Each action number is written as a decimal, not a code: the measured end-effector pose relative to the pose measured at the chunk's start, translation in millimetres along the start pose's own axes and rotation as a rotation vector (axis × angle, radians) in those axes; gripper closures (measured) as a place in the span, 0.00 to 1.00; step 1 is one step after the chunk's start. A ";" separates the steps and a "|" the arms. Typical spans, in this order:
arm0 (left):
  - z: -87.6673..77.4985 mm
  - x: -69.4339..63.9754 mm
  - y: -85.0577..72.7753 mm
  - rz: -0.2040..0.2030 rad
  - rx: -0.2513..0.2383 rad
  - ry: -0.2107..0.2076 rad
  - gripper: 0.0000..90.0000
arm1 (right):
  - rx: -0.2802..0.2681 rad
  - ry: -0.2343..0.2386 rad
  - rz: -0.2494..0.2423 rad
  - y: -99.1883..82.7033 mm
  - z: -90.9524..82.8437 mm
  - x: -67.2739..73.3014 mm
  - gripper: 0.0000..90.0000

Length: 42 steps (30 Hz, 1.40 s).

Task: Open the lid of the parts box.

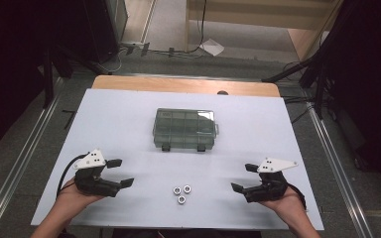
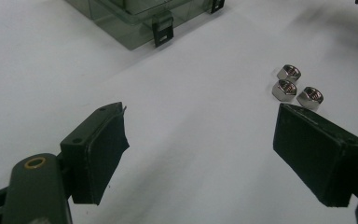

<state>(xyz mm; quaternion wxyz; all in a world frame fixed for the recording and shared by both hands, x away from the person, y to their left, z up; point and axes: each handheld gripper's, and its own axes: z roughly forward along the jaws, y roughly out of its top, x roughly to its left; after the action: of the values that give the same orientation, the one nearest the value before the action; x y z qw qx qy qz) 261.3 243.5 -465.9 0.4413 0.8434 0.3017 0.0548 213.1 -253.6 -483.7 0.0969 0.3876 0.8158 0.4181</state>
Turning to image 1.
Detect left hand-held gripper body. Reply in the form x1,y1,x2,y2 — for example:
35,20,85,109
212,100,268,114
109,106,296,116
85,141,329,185
72,148,122,198

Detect dark cabinet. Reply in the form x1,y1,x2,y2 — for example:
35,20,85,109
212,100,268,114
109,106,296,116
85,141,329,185
82,0,129,64

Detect white power adapter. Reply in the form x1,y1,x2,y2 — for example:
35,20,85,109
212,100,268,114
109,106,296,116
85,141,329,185
198,38,226,58

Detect clear grey compartment box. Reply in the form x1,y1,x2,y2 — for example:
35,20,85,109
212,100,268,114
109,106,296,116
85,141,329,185
152,107,220,153

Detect right hand-held gripper black cable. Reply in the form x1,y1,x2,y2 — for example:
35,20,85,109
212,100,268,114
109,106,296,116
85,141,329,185
287,182,308,211

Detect person's left hand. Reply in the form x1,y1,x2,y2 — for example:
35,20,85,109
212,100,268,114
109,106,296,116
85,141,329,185
57,178,105,213

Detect hand-held gripper black cable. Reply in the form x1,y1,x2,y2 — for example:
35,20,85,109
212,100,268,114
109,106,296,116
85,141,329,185
57,152,90,198
287,182,308,211

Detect black metal stand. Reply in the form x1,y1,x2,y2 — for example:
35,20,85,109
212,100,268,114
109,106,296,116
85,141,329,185
261,33,338,120
41,43,110,110

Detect black floor cables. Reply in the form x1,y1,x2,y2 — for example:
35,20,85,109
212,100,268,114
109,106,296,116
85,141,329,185
282,94,316,125

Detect light wooden furniture frame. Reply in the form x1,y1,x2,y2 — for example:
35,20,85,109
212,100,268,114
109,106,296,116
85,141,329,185
184,0,345,62

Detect metal floor rail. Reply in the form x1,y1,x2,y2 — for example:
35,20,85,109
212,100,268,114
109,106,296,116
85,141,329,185
0,77,64,238
306,102,375,238

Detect dark curtain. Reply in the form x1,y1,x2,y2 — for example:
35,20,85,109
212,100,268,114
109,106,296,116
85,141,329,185
323,0,381,196
0,0,92,160

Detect black hanging cable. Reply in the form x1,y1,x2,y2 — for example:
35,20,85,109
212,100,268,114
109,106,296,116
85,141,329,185
185,0,209,54

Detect black hex key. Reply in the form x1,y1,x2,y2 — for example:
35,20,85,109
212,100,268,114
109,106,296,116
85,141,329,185
62,109,77,131

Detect left hand-held gripper black cable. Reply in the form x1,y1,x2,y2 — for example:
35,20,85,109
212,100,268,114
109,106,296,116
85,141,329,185
57,152,90,198

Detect person's right hand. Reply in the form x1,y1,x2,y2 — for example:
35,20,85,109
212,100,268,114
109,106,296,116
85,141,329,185
259,186,307,216

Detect white table mat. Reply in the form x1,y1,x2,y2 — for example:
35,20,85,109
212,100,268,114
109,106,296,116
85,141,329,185
30,88,325,231

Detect power strip with plugs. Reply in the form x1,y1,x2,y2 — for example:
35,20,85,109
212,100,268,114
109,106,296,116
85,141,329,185
120,41,152,58

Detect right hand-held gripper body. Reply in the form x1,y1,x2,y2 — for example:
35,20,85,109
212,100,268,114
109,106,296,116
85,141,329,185
243,157,299,203

